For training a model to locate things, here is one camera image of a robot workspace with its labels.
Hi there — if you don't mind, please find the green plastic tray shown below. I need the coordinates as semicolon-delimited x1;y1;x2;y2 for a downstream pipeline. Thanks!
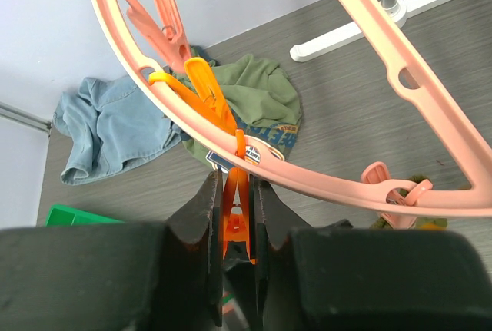
45;204;121;227

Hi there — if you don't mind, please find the light blue denim garment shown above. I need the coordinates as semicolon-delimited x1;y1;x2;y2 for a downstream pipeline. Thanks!
53;76;181;186

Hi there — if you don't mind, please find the grey drying rack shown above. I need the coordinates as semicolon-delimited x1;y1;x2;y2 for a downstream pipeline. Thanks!
288;0;492;64

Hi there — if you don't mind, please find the olive green printed shirt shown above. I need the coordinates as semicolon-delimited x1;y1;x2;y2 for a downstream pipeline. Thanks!
191;46;302;160

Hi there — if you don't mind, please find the pink round clip hanger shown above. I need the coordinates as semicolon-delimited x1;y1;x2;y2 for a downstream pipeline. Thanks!
82;0;492;230

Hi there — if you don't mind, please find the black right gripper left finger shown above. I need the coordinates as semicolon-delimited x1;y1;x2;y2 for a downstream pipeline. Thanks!
1;172;223;330

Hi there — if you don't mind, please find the orange clothes clip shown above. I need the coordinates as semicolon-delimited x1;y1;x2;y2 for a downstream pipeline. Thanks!
221;127;257;266

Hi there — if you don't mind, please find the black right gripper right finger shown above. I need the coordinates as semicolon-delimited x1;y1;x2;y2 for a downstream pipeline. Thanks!
251;179;491;330

